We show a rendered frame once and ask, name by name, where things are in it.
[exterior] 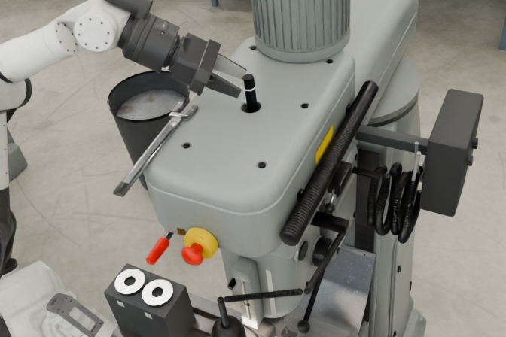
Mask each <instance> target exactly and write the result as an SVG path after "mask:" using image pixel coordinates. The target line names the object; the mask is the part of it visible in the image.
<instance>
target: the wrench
mask: <svg viewBox="0 0 506 337"><path fill-rule="evenodd" d="M183 107H184V106H183V102H178V104H177V105H176V106H175V107H174V108H173V109H172V112H171V113H170V114H169V117H170V118H172V119H171V120H170V121H169V122H168V123H167V124H166V126H165V127H164V128H163V130H162V131H161V132H160V134H159V135H158V136H157V137H156V138H155V139H154V141H153V142H152V143H151V145H150V146H149V147H148V149H147V150H146V151H145V152H144V153H143V154H142V156H141V157H140V158H139V160H138V161H137V162H136V164H135V165H134V166H133V167H132V168H131V169H130V171H129V172H128V173H127V175H126V176H125V177H124V179H123V180H122V181H121V182H120V183H119V184H118V186H117V187H116V188H115V190H114V191H113V194H114V195H116V196H121V197H124V196H125V195H126V193H127V192H128V190H129V189H130V188H131V186H132V185H133V184H134V183H135V182H136V180H137V179H138V178H139V176H140V175H141V174H142V172H143V171H144V170H145V169H146V167H147V166H148V165H149V163H150V162H151V160H152V159H153V158H154V157H155V156H156V155H157V153H158V152H159V151H160V149H161V148H162V146H163V145H164V144H165V143H166V142H167V140H168V139H169V137H170V136H171V135H172V134H173V132H174V131H175V130H176V129H177V128H178V126H179V125H180V123H181V122H182V120H185V121H188V120H189V119H190V117H192V116H193V115H194V113H195V112H196V110H197V109H198V106H197V105H192V106H191V107H190V109H189V110H188V111H187V113H186V114H180V113H179V111H180V110H181V109H182V108H183Z"/></svg>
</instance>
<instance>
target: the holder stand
mask: <svg viewBox="0 0 506 337"><path fill-rule="evenodd" d="M104 294H105V298H106V299H107V301H108V304H109V306H110V308H111V310H112V313H113V315H114V317H115V319H116V321H117V324H118V326H119V327H121V328H123V329H126V330H128V331H130V332H133V333H135V334H136V335H140V336H141V337H186V335H187V334H188V333H189V331H190V329H191V327H192V326H193V325H194V323H195V321H196V318H195V316H194V311H193V308H192V305H191V301H190V298H189V295H188V292H187V288H186V286H185V285H183V284H179V283H177V282H174V281H171V280H169V279H167V278H164V277H161V276H159V275H156V274H154V273H151V272H148V271H146V270H144V269H140V268H138V267H136V266H133V265H130V264H129V263H127V264H126V265H125V266H124V267H123V268H122V269H121V271H120V272H119V274H118V275H117V276H116V278H115V279H114V280H113V281H112V282H111V284H110V285H109V286H108V288H107V289H106V290H105V292H104Z"/></svg>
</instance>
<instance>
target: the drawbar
mask: <svg viewBox="0 0 506 337"><path fill-rule="evenodd" d="M242 79H243V81H244V87H245V90H251V89H253V88H254V87H255V79H254V77H253V75H252V74H246V75H244V76H243V77H242ZM245 98H246V103H245V106H246V111H247V113H254V112H257V111H258V105H257V99H256V92H255V89H253V90H252V91H245Z"/></svg>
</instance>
